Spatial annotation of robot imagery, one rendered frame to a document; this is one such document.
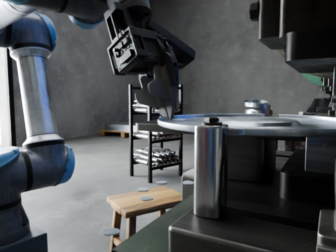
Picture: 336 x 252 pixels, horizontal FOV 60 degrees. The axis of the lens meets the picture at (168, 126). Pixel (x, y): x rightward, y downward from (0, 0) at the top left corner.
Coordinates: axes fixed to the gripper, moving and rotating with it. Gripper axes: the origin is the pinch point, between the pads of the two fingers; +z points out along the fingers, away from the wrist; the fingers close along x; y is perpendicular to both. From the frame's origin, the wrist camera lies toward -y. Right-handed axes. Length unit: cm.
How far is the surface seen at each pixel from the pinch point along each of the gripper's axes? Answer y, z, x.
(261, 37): 0.9, -2.4, 19.9
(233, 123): 2.8, 6.8, 12.9
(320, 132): 4.8, 11.5, 23.4
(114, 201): -39, 11, -89
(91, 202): -77, 5, -182
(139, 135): -147, -45, -189
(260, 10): 0.8, -5.5, 21.1
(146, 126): 7.4, 2.5, 1.1
